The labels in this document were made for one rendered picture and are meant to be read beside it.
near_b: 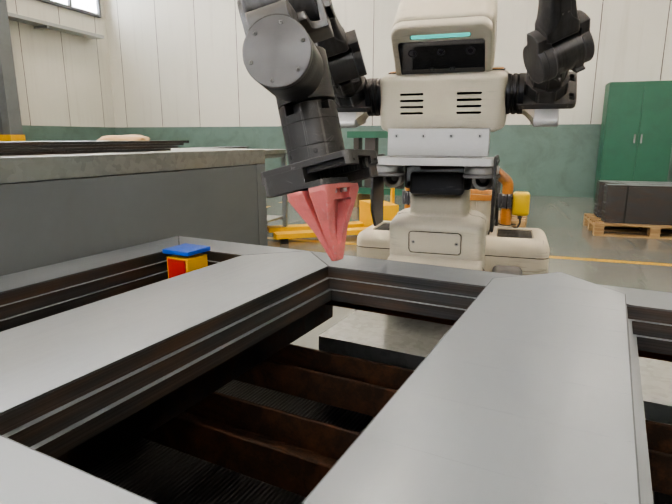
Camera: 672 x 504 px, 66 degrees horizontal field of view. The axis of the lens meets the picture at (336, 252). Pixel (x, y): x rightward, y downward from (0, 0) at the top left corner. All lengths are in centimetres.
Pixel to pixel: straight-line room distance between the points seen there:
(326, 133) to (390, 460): 29
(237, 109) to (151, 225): 1084
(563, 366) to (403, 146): 75
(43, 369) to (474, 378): 40
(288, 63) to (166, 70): 1257
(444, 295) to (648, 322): 27
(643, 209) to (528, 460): 627
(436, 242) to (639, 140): 889
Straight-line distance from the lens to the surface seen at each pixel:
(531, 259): 149
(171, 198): 123
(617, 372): 56
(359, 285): 85
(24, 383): 55
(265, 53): 45
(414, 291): 82
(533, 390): 50
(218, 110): 1222
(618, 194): 655
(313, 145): 50
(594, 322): 69
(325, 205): 49
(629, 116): 999
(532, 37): 108
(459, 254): 124
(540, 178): 1051
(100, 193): 110
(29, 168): 102
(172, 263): 97
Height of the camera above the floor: 108
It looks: 12 degrees down
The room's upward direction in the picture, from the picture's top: straight up
